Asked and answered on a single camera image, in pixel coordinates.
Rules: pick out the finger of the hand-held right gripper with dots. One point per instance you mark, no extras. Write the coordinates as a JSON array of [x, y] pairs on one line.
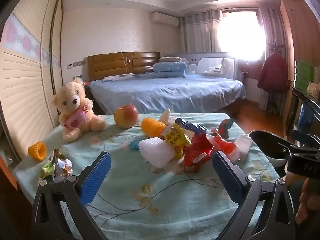
[[295, 150], [307, 137]]

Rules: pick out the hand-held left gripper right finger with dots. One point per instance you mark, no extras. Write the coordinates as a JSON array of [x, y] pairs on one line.
[[226, 177]]

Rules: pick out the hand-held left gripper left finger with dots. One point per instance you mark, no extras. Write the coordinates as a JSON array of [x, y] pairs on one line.
[[96, 180]]

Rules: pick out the black bin with white rim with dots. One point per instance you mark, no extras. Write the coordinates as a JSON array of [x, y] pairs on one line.
[[265, 140]]

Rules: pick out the red carton box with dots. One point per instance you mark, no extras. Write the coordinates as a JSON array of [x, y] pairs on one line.
[[225, 126]]

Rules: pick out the blue refill pouch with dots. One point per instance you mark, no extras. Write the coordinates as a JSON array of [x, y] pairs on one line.
[[134, 145]]

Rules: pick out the person's right hand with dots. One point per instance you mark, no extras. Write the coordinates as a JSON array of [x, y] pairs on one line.
[[306, 200]]

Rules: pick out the blue bag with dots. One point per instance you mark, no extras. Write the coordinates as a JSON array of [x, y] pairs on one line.
[[303, 118]]

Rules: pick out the shiny red wrapper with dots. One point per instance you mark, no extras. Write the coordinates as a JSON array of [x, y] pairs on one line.
[[223, 145]]

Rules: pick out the crumpled silver wrapper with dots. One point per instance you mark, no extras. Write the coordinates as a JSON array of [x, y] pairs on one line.
[[62, 170]]

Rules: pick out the red snack packet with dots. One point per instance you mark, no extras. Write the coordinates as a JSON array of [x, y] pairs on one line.
[[197, 152]]

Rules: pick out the black desk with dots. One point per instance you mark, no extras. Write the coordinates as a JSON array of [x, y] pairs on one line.
[[300, 97]]

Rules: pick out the dark brown wrapper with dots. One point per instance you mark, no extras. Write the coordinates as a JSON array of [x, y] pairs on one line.
[[56, 153]]

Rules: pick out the brown plush toy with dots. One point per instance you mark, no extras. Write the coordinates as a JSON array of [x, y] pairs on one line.
[[313, 89]]

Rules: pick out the green wrapper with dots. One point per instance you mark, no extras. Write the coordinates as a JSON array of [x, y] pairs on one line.
[[47, 167]]

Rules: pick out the light green floral cloth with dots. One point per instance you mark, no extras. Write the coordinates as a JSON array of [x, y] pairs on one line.
[[150, 205]]

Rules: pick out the dark blue snack packet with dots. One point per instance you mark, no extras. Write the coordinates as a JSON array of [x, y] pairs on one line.
[[192, 127]]

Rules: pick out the stack of green boxes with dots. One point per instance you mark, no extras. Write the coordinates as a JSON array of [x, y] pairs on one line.
[[303, 76]]

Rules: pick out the yellow snack packet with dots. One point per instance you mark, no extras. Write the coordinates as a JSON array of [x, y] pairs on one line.
[[175, 137]]

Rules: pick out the white foam fruit net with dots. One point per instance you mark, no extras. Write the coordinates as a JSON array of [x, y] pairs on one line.
[[155, 151]]

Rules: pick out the red yellow apple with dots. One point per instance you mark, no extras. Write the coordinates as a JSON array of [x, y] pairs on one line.
[[126, 116]]

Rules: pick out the red coat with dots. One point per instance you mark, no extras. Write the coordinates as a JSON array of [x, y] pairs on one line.
[[272, 73]]

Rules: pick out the orange foam fruit net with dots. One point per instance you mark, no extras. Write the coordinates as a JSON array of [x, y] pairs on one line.
[[151, 127]]

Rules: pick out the beige teddy bear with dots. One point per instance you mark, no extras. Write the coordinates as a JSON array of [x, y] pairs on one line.
[[75, 102]]

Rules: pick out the white plastic bag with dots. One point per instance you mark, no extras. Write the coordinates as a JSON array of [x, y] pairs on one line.
[[166, 116]]

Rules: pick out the dark wooden nightstand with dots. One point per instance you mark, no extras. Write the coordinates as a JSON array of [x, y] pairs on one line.
[[88, 92]]

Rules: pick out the wooden wardrobe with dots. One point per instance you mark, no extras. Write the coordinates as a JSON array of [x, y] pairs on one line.
[[295, 42]]

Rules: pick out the wooden coat rack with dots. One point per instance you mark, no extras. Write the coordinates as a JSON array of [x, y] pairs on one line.
[[275, 46]]

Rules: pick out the light blue cloth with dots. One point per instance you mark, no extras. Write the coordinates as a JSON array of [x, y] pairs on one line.
[[117, 78]]

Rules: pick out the bed with blue sheet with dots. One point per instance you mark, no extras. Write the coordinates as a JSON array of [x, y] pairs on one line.
[[162, 92]]

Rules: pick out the white plush toy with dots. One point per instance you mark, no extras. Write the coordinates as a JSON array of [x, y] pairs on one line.
[[215, 69]]

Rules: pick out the grey curtain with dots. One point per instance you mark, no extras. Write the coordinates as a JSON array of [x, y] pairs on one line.
[[197, 32], [266, 30]]

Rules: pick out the wooden headboard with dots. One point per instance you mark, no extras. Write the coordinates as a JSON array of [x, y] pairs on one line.
[[110, 63]]

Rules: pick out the folded blue blanket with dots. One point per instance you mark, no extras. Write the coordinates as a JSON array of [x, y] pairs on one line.
[[170, 70]]

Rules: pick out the bright window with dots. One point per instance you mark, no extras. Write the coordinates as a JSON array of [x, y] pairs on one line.
[[242, 35]]

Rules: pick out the white slatted wardrobe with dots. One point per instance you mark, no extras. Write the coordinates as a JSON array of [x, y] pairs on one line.
[[25, 80]]

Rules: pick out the patterned pillow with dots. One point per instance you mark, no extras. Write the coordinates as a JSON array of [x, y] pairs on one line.
[[170, 59]]

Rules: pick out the white air conditioner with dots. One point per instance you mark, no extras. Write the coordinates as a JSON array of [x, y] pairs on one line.
[[165, 18]]

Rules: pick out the wall switch panel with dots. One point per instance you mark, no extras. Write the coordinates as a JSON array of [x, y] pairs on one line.
[[75, 64]]

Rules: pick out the grey bed guard rail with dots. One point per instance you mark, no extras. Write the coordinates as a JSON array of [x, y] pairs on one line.
[[207, 61]]

